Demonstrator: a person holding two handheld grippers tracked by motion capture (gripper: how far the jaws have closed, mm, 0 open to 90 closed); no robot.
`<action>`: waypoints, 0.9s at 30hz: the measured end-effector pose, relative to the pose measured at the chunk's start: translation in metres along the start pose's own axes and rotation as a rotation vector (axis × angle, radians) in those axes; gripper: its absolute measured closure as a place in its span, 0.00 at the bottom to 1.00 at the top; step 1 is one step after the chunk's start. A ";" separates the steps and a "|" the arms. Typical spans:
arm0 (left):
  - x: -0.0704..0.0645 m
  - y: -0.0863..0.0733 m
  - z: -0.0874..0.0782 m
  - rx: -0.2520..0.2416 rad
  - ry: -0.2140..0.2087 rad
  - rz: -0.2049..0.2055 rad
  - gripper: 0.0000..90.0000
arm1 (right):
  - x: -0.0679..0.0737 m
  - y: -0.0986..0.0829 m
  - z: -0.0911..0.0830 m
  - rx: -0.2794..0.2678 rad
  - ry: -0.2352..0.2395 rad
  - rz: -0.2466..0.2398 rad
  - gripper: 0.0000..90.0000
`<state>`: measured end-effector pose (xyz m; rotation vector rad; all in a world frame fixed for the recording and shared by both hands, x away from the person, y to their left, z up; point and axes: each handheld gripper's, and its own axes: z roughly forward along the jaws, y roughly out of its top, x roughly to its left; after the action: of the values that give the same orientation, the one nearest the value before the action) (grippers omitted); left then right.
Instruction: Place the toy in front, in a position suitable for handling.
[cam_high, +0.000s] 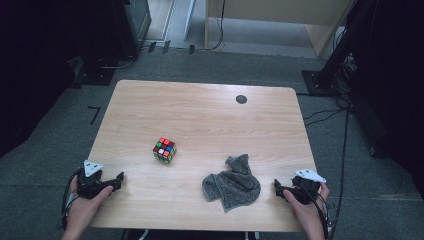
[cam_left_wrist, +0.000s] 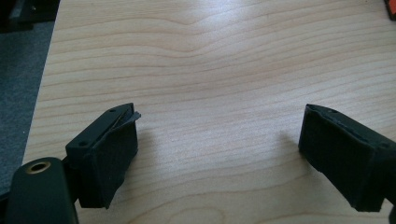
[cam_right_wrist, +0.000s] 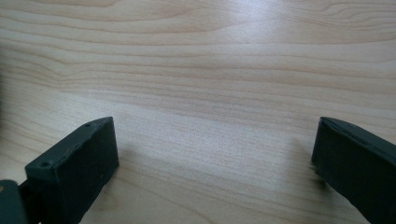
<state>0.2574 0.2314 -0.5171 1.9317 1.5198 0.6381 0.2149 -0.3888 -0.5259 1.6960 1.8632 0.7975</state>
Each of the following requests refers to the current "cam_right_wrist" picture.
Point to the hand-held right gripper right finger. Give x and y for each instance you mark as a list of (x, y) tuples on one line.
[(358, 174)]

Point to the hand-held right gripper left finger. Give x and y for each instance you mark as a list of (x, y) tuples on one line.
[(74, 168)]

